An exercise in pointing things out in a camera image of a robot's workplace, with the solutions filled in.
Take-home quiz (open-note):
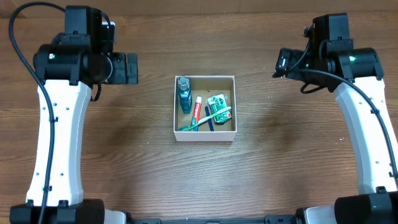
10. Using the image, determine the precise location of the teal mouthwash bottle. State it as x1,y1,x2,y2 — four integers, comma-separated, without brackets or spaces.
177,76,192,114

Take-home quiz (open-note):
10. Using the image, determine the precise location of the open white cardboard box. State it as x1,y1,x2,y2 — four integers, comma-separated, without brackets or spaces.
173,76,238,142

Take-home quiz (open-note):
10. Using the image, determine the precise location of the teal toothpaste tube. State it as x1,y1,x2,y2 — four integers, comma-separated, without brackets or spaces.
190,96,202,131

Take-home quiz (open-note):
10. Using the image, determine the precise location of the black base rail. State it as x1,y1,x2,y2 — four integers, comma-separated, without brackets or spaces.
127,215,297,224

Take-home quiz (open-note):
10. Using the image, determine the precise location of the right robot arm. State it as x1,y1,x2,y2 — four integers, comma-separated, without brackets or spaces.
265,13,397,223

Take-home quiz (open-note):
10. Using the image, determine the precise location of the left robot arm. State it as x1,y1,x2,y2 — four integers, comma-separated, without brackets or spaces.
9,6,138,224

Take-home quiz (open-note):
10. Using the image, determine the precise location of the green white toothbrush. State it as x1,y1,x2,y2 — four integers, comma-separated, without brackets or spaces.
180,106,231,131

